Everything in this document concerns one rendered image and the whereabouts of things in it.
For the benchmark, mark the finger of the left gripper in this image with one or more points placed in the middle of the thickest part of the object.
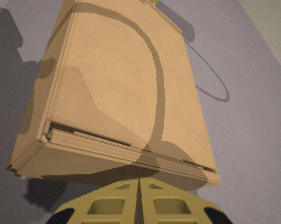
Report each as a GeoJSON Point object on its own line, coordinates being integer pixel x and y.
{"type": "Point", "coordinates": [153, 1]}

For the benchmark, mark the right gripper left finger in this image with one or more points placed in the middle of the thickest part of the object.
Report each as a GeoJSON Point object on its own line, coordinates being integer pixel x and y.
{"type": "Point", "coordinates": [117, 203]}

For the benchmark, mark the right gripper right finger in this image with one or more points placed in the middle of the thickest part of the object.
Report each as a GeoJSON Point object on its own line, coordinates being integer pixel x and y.
{"type": "Point", "coordinates": [161, 203]}

